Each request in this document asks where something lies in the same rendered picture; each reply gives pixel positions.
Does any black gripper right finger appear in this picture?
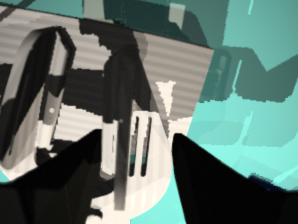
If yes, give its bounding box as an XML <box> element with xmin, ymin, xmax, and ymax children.
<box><xmin>171</xmin><ymin>133</ymin><xmax>298</xmax><ymax>224</ymax></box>

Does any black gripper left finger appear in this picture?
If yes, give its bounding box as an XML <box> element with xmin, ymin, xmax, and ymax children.
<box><xmin>0</xmin><ymin>129</ymin><xmax>102</xmax><ymax>224</ymax></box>

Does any blue flat bar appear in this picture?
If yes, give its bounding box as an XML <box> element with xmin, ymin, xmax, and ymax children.
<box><xmin>249</xmin><ymin>176</ymin><xmax>285</xmax><ymax>191</ymax></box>

